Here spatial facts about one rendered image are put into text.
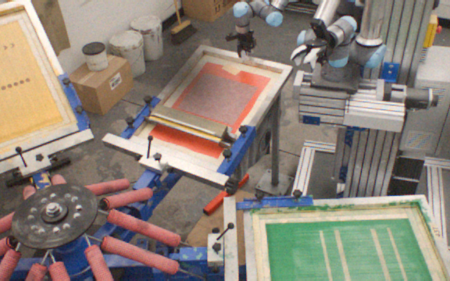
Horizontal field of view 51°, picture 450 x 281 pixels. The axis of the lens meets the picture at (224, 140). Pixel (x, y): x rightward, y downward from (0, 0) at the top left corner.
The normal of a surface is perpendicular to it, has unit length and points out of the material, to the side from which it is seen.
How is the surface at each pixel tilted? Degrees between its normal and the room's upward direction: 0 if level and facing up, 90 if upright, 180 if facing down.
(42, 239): 0
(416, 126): 90
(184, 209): 0
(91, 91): 89
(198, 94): 9
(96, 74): 1
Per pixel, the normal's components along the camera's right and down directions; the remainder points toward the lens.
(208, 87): -0.13, -0.65
